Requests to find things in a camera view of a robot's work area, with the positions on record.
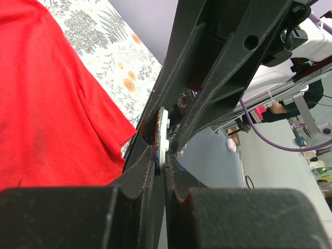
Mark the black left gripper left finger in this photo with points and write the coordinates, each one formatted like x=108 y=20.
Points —
x=119 y=215

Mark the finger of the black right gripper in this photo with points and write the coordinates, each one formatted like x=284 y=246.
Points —
x=187 y=31

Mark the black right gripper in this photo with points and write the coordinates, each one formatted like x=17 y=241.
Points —
x=238 y=38

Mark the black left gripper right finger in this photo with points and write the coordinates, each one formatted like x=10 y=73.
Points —
x=202 y=217

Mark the silver grey brooch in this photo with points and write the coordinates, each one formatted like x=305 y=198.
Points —
x=161 y=140

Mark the red tank top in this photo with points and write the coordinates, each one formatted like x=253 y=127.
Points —
x=58 y=125

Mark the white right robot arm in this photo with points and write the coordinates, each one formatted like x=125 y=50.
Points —
x=308 y=46

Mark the pink white small object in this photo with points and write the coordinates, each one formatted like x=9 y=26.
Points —
x=231 y=145

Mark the floral patterned table mat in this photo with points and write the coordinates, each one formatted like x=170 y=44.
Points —
x=110 y=50

